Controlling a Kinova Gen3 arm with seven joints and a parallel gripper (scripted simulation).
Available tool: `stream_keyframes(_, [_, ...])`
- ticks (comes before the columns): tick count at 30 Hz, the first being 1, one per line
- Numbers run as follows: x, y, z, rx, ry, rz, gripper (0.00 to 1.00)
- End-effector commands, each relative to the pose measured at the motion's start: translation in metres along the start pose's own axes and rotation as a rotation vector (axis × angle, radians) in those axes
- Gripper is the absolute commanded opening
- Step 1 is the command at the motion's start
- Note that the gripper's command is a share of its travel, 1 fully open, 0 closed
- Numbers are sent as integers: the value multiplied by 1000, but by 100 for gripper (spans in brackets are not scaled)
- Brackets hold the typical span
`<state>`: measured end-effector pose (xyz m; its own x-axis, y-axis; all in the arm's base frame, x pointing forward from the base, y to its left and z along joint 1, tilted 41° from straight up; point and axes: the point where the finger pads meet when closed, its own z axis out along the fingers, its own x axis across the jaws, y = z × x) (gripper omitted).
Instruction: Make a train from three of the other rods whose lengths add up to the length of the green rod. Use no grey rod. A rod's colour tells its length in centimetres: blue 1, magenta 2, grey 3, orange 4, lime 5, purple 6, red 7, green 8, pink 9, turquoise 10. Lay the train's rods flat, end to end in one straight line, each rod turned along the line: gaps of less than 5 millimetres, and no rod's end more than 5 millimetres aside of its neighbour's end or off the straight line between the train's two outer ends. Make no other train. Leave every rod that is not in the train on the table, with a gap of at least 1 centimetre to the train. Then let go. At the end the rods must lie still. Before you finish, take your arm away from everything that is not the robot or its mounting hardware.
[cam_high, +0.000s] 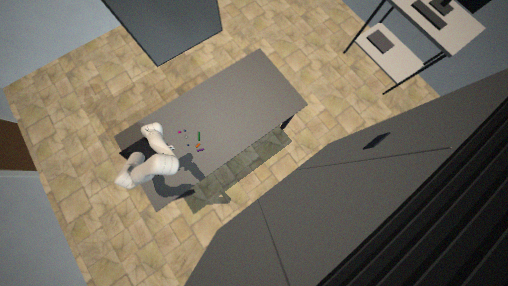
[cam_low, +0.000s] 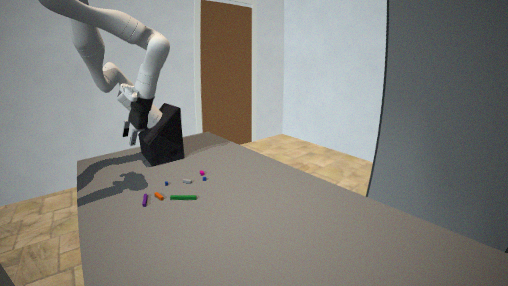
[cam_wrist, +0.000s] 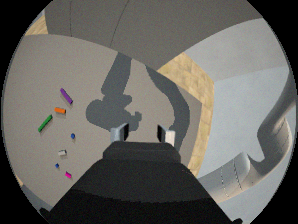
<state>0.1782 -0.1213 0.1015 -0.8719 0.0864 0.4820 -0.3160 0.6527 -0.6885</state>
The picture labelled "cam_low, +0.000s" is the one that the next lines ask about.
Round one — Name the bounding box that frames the purple rod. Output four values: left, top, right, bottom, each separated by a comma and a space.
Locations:
142, 194, 148, 207

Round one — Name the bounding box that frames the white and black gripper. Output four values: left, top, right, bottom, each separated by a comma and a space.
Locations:
120, 79, 157, 146

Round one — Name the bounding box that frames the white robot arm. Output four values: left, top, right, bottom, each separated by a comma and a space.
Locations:
38, 0, 170, 93

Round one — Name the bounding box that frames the green rod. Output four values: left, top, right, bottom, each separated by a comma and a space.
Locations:
170, 195, 197, 200

